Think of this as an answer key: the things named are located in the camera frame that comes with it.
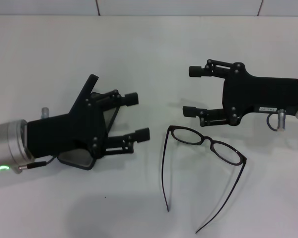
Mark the black thin-framed glasses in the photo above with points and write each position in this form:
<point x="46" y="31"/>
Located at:
<point x="208" y="140"/>

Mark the black glasses case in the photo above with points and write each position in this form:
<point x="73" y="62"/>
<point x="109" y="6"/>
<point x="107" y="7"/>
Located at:
<point x="75" y="160"/>

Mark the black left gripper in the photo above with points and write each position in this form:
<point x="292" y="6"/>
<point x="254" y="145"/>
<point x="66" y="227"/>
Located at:
<point x="54" y="131"/>

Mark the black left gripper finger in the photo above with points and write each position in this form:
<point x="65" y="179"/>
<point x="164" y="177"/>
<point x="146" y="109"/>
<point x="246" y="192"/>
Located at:
<point x="141" y="135"/>
<point x="130" y="99"/>

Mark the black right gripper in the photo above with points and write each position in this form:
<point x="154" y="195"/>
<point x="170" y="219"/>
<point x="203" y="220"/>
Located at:
<point x="263" y="93"/>

